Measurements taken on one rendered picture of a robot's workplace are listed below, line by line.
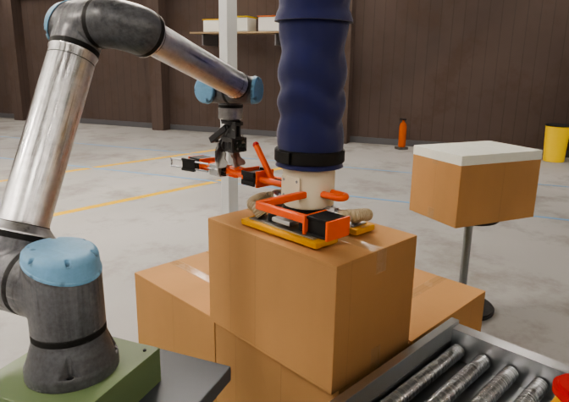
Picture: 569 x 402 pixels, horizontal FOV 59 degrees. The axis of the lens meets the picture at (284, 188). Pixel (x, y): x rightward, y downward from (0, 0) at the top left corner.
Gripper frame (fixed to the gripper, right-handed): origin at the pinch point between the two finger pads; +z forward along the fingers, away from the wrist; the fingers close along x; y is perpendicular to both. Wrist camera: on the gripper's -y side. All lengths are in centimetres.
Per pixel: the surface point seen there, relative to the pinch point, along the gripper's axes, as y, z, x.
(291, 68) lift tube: 43, -39, -10
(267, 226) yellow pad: 37.3, 10.1, -13.3
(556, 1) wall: -170, -153, 816
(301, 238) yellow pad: 53, 10, -13
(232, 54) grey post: -230, -50, 186
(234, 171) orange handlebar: 6.8, -1.5, -2.2
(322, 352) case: 66, 41, -17
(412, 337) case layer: 68, 53, 29
